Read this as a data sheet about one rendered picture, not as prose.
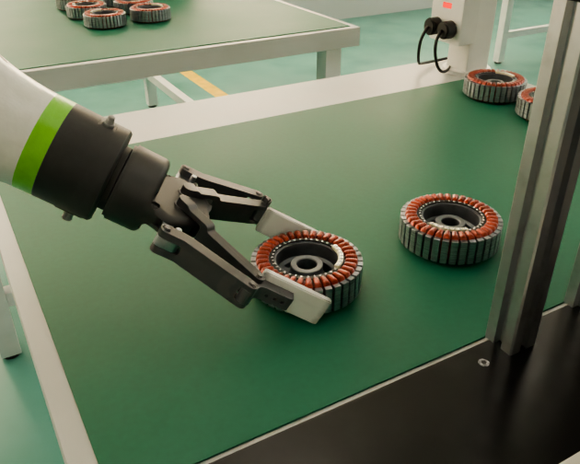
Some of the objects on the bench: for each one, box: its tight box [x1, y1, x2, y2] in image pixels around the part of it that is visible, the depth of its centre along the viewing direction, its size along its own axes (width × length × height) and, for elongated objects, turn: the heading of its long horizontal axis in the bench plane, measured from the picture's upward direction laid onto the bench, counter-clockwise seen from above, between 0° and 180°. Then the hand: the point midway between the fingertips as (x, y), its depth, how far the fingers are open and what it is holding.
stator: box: [250, 230, 363, 314], centre depth 63 cm, size 11×11×4 cm
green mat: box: [0, 79, 580, 464], centre depth 85 cm, size 94×61×1 cm, turn 120°
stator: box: [399, 193, 504, 265], centre depth 70 cm, size 11×11×4 cm
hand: (304, 268), depth 63 cm, fingers closed on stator, 11 cm apart
